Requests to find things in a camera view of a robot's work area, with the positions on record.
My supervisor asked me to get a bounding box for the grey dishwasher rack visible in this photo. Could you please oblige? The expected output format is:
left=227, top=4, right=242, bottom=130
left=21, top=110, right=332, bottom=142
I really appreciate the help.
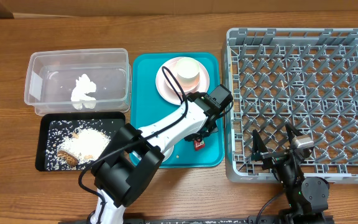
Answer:
left=222, top=27, right=358, bottom=184

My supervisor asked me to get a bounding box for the white napkin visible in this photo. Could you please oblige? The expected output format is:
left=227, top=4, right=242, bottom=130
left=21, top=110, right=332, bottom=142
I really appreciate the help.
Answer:
left=71, top=73, right=96, bottom=110

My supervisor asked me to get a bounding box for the cream plastic cup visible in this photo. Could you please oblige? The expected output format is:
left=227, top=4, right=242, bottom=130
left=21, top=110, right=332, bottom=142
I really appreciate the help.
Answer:
left=175, top=57, right=200, bottom=87

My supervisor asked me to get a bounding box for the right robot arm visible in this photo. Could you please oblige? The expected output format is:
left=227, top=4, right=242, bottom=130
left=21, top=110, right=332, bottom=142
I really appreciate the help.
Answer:
left=251, top=123, right=334, bottom=223

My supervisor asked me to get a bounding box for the pink plate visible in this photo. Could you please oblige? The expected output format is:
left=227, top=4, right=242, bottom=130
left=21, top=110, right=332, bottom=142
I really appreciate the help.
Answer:
left=155, top=57, right=209, bottom=105

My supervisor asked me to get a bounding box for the white small bowl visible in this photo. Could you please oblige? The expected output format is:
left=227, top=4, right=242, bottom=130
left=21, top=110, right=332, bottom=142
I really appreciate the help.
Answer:
left=132, top=146, right=174, bottom=162

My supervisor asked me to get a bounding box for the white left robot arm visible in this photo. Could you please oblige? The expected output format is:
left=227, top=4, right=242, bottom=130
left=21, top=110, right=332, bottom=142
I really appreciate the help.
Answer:
left=87, top=85, right=233, bottom=223

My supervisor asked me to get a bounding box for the teal serving tray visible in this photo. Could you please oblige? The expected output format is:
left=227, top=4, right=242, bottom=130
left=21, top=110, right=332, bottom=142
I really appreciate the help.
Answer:
left=131, top=52, right=224, bottom=169

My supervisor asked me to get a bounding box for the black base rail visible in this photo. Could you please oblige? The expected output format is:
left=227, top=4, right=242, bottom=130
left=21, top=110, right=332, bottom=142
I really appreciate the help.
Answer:
left=57, top=214, right=335, bottom=224

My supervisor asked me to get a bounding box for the white rice pile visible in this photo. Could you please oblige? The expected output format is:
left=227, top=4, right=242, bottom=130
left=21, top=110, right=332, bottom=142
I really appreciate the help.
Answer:
left=45, top=119, right=112, bottom=171

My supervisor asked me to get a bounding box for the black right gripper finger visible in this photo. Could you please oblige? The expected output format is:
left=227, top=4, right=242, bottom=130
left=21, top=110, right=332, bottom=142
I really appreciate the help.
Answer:
left=251, top=129, right=268, bottom=161
left=285, top=123, right=303, bottom=148

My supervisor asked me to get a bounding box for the clear plastic bin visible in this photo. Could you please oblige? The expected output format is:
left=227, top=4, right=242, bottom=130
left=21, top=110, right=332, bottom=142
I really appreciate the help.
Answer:
left=24, top=48, right=132, bottom=116

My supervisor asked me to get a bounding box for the brown food scrap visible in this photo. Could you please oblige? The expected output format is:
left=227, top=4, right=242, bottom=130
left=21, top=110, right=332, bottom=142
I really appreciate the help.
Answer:
left=57, top=151, right=79, bottom=166

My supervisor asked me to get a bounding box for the red snack wrapper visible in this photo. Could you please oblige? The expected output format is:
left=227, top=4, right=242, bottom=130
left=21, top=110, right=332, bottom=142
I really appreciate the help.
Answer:
left=193, top=140, right=205, bottom=151

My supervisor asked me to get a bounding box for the pink bowl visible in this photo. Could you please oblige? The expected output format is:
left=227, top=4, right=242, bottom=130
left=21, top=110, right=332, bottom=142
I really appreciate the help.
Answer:
left=165, top=58, right=200, bottom=93

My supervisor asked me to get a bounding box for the black plastic tray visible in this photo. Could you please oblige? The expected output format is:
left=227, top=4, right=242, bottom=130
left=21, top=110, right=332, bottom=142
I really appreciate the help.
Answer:
left=35, top=112, right=126, bottom=171

